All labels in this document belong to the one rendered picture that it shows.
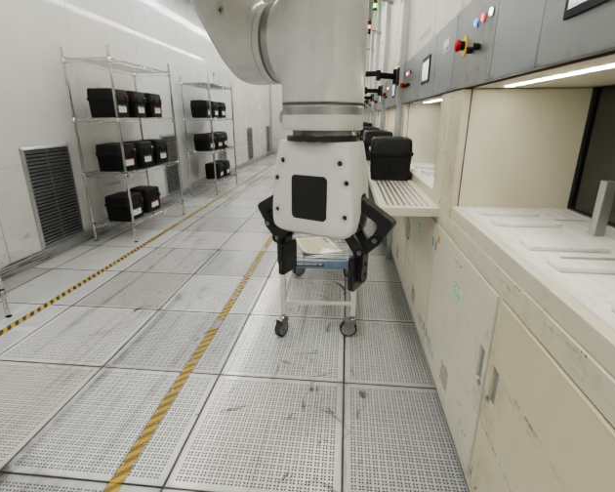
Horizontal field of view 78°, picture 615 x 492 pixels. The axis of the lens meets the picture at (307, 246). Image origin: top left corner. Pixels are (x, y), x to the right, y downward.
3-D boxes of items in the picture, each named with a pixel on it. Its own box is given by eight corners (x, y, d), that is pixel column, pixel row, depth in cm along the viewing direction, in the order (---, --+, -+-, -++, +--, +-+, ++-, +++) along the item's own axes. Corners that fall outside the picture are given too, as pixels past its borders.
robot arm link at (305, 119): (262, 104, 38) (263, 136, 39) (342, 102, 34) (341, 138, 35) (305, 106, 45) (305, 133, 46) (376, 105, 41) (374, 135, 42)
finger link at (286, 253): (260, 219, 46) (262, 270, 48) (282, 223, 44) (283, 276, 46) (275, 213, 48) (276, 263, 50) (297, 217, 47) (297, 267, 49)
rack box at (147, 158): (143, 167, 403) (140, 142, 395) (118, 167, 406) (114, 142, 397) (157, 164, 431) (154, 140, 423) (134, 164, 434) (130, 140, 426)
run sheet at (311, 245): (291, 239, 239) (291, 236, 239) (327, 236, 245) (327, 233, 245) (304, 255, 210) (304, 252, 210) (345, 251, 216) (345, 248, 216)
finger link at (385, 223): (326, 184, 41) (323, 233, 43) (396, 195, 37) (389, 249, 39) (332, 183, 42) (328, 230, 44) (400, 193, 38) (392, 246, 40)
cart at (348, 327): (291, 272, 307) (290, 214, 291) (355, 274, 304) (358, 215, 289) (274, 339, 214) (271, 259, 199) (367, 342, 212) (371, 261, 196)
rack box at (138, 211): (132, 222, 384) (128, 196, 376) (105, 221, 388) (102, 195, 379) (147, 215, 413) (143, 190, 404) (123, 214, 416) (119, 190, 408)
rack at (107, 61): (151, 213, 500) (132, 64, 444) (185, 214, 496) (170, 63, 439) (93, 241, 385) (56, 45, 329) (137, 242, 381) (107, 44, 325)
